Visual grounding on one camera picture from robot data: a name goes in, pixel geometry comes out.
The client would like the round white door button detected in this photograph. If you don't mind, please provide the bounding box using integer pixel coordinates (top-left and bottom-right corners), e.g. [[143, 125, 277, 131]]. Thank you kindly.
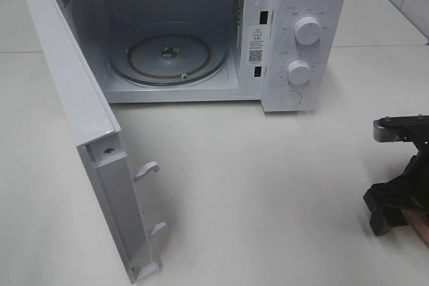
[[281, 91, 302, 109]]

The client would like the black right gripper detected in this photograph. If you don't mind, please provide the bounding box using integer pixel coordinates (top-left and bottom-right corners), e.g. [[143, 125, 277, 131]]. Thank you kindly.
[[363, 143, 428, 236]]

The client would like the white upper microwave knob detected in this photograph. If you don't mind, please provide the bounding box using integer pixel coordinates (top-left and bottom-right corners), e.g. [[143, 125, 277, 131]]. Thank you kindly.
[[293, 14, 322, 46]]

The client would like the pink round plate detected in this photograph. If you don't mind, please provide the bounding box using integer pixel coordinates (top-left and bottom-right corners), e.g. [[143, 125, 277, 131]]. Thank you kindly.
[[402, 210, 429, 246]]

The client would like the white microwave door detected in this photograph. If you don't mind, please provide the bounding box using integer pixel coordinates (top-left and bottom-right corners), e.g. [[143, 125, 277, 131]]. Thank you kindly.
[[26, 0, 166, 283]]

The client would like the white lower microwave knob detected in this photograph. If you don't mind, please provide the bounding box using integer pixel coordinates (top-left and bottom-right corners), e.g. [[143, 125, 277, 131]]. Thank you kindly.
[[287, 60, 312, 85]]

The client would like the white microwave oven body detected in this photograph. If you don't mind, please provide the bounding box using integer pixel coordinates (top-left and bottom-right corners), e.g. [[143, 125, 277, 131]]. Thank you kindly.
[[67, 0, 344, 113]]

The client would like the glass microwave turntable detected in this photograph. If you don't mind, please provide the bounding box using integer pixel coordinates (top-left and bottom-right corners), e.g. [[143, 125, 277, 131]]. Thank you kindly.
[[109, 21, 229, 87]]

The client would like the white microwave knob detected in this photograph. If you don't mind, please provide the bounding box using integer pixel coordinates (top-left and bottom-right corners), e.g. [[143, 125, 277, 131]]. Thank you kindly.
[[293, 14, 322, 46], [287, 60, 312, 85]]

